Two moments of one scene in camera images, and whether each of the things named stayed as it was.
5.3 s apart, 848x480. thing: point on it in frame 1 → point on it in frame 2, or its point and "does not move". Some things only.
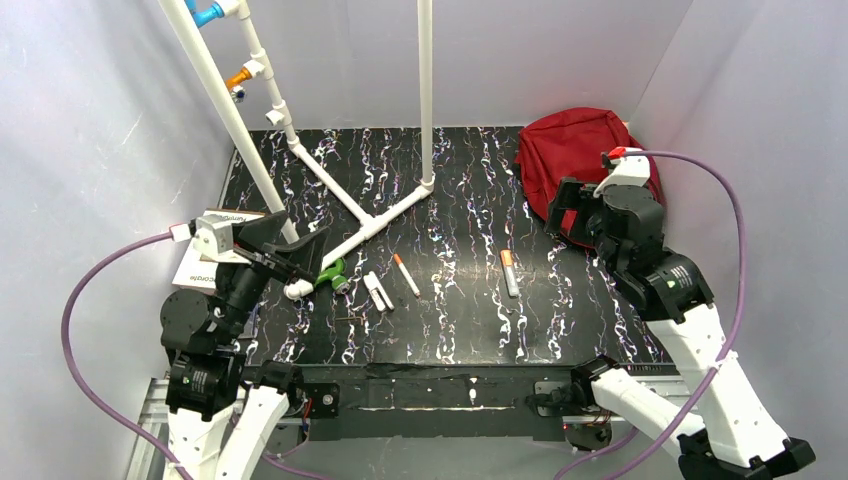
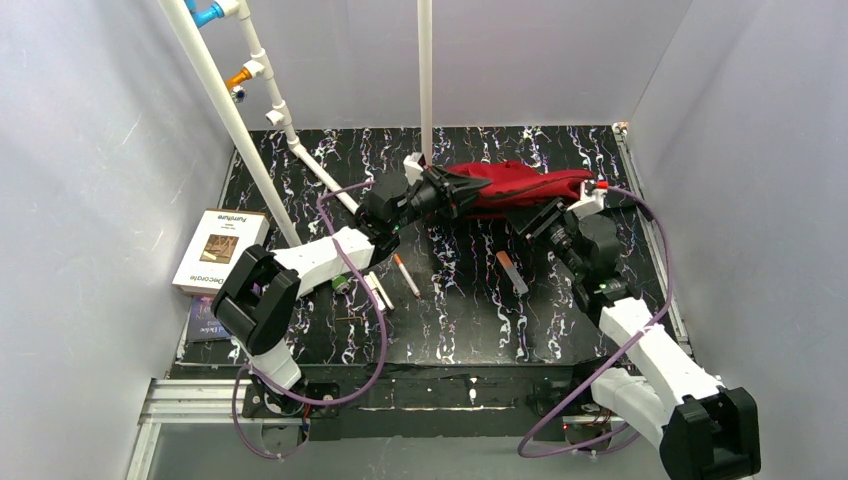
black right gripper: [589, 213] → [535, 216]
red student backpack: [570, 144] → [512, 185]
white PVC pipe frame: [364, 222] does not move
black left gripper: [266, 257] → [432, 195]
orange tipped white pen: [406, 274] does not move
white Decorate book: [212, 246] does not move
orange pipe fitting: [241, 76] does not move
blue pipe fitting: [201, 17] does not move
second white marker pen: [376, 283] does not move
